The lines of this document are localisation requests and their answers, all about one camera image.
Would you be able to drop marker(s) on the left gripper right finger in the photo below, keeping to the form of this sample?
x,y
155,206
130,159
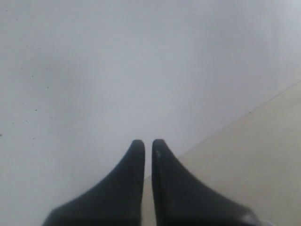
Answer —
x,y
180,199

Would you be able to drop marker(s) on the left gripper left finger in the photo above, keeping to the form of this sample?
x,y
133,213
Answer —
x,y
114,201

